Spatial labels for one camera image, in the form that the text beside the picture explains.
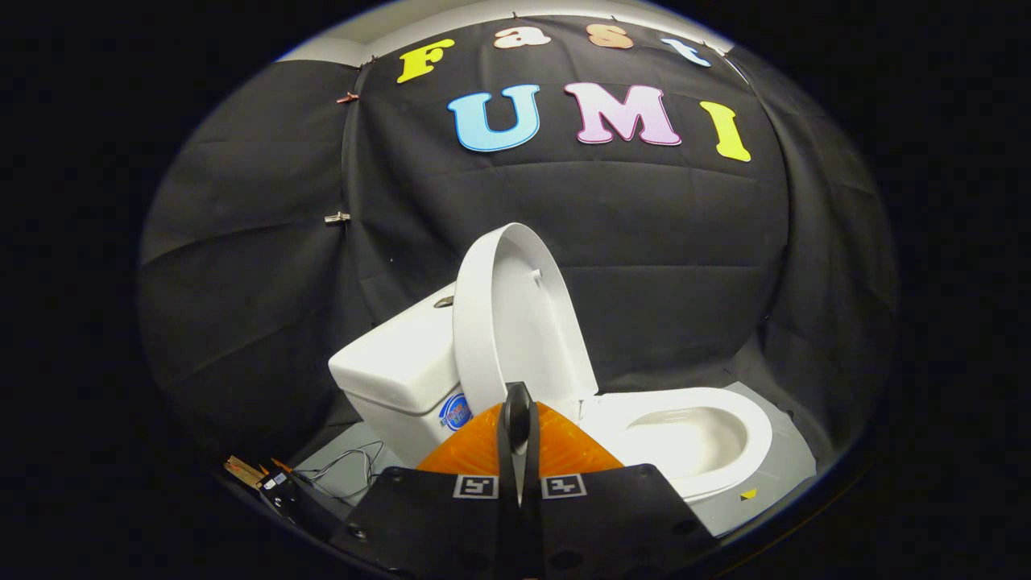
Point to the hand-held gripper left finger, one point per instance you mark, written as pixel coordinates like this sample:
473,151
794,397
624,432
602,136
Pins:
505,475

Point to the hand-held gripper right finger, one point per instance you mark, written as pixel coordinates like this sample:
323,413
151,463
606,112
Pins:
532,475

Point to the white toilet lid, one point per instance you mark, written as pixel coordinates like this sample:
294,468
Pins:
515,322

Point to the white ceramic toilet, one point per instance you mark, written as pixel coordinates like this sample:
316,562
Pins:
395,362

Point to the white toilet seat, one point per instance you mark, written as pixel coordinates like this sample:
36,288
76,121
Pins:
753,435

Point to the black device box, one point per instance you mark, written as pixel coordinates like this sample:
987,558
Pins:
282,491

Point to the black backdrop cloth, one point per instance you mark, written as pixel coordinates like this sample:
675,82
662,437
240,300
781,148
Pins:
660,266

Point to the silver cloth clip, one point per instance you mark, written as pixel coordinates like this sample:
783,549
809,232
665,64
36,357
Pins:
337,217

